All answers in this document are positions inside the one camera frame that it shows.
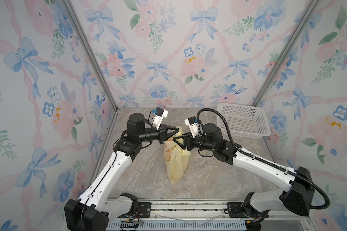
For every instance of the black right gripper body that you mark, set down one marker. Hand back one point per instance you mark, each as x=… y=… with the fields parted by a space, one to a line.
x=190 y=145

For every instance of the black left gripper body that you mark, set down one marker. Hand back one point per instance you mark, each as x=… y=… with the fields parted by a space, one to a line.
x=162 y=132

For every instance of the yellow plastic bag orange print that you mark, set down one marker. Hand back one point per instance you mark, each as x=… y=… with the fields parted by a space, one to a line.
x=175 y=158

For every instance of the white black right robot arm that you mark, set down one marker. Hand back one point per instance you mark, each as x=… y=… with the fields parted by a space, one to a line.
x=292 y=193

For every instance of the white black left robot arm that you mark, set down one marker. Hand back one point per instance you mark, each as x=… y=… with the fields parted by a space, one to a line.
x=91 y=212

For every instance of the white perforated plastic basket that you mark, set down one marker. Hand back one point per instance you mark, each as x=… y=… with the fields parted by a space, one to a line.
x=245 y=121

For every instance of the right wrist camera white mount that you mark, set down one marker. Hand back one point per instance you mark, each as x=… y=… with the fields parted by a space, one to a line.
x=194 y=126

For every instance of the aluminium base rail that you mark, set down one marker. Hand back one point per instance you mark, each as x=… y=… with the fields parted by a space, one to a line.
x=207 y=215

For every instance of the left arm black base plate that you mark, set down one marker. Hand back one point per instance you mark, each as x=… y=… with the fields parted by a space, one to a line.
x=140 y=210

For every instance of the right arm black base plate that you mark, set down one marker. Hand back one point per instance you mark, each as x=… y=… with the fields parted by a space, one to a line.
x=236 y=210

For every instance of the left aluminium corner post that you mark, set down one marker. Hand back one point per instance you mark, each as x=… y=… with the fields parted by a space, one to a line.
x=74 y=21

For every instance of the aluminium corner post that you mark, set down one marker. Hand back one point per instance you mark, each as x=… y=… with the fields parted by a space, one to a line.
x=74 y=21
x=288 y=47

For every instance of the right aluminium corner post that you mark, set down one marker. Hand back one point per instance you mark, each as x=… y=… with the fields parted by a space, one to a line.
x=288 y=47

